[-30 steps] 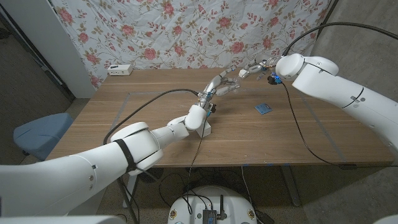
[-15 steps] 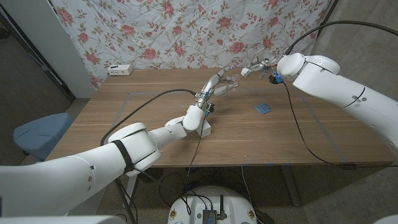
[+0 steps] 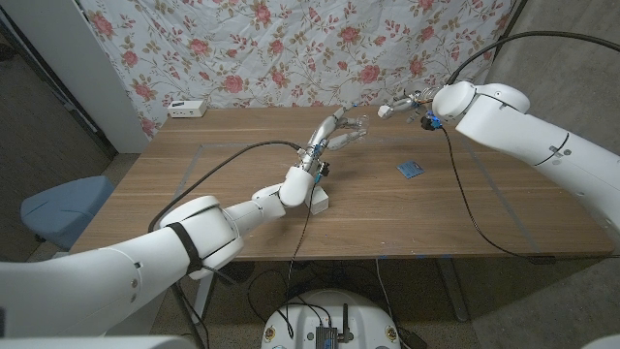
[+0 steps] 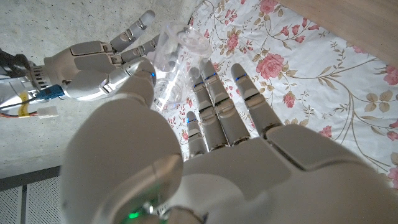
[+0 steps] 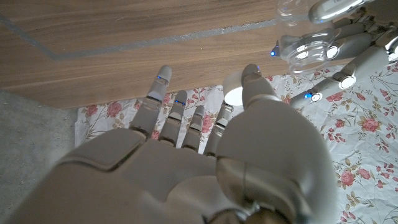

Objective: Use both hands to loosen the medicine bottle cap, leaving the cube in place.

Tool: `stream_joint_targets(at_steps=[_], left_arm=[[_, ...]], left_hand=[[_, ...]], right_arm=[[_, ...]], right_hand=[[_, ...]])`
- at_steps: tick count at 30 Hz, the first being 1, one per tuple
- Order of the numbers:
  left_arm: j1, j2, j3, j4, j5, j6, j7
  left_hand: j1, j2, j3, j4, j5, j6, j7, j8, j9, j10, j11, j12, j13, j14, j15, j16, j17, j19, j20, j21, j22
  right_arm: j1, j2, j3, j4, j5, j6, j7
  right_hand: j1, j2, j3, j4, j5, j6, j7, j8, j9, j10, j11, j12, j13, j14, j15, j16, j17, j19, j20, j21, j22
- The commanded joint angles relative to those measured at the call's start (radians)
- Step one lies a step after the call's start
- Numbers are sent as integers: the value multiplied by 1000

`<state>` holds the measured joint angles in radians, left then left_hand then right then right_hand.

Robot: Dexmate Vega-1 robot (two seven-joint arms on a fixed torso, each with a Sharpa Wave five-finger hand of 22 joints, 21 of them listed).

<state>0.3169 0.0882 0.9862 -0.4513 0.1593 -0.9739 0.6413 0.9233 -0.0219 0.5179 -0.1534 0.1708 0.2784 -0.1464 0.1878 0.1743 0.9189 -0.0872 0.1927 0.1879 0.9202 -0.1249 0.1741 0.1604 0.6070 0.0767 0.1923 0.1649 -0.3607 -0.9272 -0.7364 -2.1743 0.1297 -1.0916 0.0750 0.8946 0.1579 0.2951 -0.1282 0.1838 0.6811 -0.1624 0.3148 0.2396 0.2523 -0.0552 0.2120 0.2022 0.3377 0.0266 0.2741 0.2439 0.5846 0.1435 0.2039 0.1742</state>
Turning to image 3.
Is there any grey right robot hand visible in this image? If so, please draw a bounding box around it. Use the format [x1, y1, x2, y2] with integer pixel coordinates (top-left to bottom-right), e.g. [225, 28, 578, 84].
[377, 86, 441, 124]

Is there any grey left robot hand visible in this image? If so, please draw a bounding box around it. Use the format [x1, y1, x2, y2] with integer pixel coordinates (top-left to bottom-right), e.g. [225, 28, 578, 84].
[295, 104, 369, 178]

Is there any clear white-capped medicine bottle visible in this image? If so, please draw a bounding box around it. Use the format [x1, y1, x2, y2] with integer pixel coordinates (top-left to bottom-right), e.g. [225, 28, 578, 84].
[344, 114, 371, 142]

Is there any white cube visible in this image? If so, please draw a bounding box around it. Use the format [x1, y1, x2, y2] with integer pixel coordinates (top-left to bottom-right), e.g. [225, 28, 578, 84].
[308, 186, 330, 216]

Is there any blue packet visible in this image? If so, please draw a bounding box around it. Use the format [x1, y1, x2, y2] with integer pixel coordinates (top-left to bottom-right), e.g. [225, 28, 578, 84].
[395, 160, 426, 179]

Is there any floral backdrop cloth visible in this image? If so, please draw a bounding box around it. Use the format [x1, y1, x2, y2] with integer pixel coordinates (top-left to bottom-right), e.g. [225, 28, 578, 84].
[77, 0, 517, 142]

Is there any black backdrop pole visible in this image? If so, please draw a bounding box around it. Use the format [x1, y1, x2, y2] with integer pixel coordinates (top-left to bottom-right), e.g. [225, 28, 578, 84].
[492, 0, 529, 49]

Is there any white power strip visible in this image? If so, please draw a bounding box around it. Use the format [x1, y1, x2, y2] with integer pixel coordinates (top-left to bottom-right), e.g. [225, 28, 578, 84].
[167, 99, 208, 119]

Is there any round black floor base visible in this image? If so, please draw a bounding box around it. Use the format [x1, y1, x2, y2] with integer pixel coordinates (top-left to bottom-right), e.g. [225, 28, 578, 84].
[217, 261, 257, 287]

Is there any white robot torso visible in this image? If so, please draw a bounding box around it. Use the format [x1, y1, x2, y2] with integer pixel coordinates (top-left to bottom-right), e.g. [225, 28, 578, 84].
[261, 289, 402, 349]

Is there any grey table leg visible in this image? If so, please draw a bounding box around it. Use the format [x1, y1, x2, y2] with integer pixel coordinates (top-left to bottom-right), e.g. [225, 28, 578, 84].
[438, 259, 470, 324]

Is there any black module with antenna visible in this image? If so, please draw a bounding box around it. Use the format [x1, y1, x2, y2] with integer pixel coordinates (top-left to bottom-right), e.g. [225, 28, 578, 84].
[315, 303, 355, 349]

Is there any white table leg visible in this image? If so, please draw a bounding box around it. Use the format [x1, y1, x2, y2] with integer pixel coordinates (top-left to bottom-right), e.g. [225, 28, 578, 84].
[190, 273, 217, 325]

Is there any black power adapter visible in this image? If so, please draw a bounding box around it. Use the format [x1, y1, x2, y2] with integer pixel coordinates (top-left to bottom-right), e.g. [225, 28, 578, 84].
[396, 327, 428, 349]

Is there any white partition panel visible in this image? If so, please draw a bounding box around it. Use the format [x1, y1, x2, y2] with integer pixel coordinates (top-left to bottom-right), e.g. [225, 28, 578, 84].
[0, 0, 150, 155]

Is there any blue padded stool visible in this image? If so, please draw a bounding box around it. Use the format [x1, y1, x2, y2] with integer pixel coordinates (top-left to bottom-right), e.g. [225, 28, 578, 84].
[19, 174, 115, 252]

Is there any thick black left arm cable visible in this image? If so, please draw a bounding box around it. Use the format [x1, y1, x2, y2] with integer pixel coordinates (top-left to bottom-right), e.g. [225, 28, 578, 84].
[147, 140, 304, 234]

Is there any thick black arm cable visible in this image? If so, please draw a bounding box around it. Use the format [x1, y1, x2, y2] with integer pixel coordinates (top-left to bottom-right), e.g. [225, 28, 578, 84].
[147, 140, 304, 234]
[445, 30, 620, 86]

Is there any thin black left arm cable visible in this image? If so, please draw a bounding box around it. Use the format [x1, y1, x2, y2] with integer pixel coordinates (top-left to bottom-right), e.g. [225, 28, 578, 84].
[273, 179, 319, 340]

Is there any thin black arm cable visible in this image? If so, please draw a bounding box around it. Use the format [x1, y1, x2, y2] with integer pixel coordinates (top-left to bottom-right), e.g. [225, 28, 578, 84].
[273, 179, 319, 340]
[439, 126, 620, 261]

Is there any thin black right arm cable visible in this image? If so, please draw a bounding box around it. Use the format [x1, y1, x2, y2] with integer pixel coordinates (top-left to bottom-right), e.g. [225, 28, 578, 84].
[439, 126, 620, 261]

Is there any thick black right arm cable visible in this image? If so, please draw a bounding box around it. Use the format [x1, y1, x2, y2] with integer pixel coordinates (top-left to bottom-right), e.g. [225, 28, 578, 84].
[445, 30, 620, 86]

